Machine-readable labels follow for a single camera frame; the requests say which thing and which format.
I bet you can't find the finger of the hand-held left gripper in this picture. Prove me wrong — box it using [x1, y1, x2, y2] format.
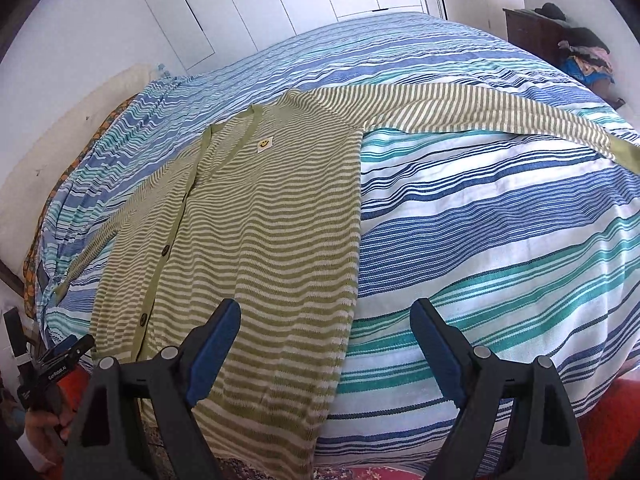
[50, 335, 96, 359]
[35, 349, 84, 369]

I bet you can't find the black upright bar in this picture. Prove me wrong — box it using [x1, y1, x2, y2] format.
[4, 309, 27, 378]

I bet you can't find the pile of dark clothes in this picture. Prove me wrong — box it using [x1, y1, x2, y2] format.
[532, 2, 615, 73]

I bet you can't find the dark wooden dresser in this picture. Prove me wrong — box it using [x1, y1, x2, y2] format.
[502, 7, 617, 107]

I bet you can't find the blue garment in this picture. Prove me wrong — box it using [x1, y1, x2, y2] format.
[564, 56, 615, 87]

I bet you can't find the cream padded headboard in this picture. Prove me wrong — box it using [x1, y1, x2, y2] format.
[0, 64, 158, 283]

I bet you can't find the blue striped bedspread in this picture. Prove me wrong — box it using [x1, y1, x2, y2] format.
[25, 10, 640, 467]

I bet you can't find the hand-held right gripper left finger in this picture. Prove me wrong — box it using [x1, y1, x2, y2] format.
[65, 299, 242, 480]

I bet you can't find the person's left hand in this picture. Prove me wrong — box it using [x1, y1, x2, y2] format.
[25, 404, 77, 457]

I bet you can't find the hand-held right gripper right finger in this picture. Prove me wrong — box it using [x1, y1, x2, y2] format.
[410, 298, 586, 480]

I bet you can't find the green striped knit cardigan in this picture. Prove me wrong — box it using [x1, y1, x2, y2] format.
[52, 82, 640, 473]

